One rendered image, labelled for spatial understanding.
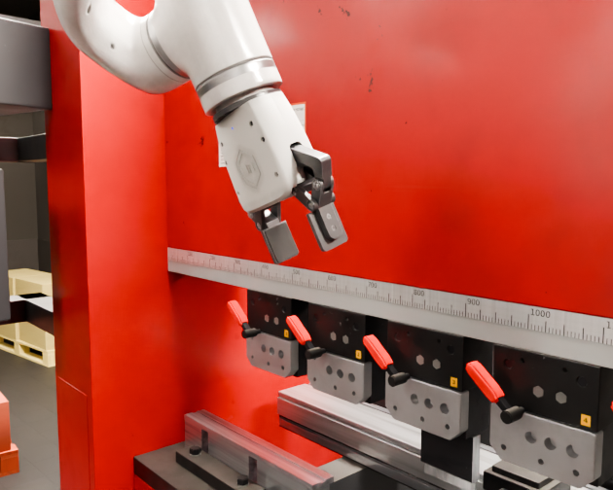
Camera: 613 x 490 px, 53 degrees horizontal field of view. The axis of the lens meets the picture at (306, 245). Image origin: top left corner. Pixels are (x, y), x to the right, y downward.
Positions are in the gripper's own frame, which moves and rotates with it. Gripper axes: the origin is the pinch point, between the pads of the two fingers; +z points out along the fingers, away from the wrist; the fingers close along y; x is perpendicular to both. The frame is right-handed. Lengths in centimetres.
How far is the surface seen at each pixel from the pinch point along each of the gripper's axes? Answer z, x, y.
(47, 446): 73, 4, -354
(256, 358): 23, 20, -66
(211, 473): 45, 7, -84
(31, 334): 15, 48, -540
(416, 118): -8.9, 37.6, -14.9
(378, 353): 23.4, 22.1, -27.1
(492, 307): 20.3, 29.9, -7.7
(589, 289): 19.9, 32.2, 6.2
